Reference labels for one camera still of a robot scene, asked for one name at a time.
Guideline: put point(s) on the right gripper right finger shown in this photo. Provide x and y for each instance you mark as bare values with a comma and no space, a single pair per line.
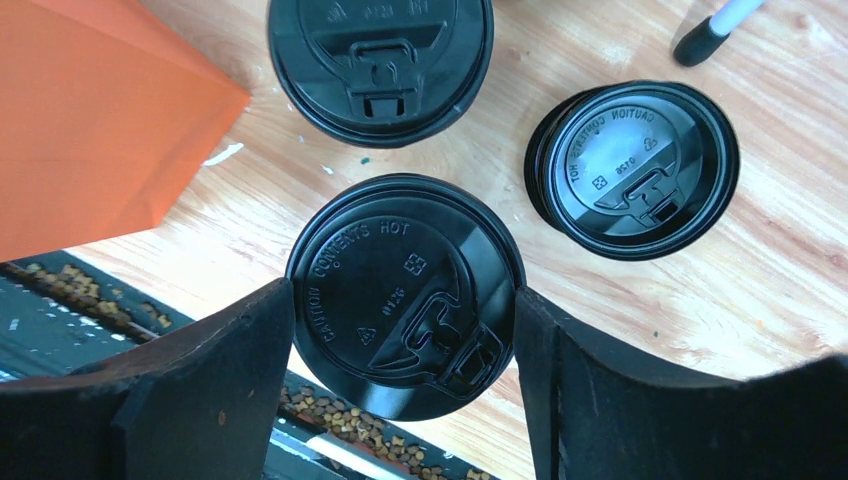
599,408

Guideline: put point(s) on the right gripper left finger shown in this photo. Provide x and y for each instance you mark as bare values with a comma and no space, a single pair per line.
196,403

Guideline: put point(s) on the black cup lid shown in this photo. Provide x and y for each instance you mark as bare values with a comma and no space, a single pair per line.
404,292
381,74

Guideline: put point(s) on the orange paper bag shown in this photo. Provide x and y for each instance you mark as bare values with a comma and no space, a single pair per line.
106,116

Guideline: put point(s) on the stack of black lids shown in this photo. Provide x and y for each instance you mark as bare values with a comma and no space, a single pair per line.
633,171

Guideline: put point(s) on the grey tripod stand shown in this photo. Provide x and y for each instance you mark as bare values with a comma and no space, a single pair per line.
707,37

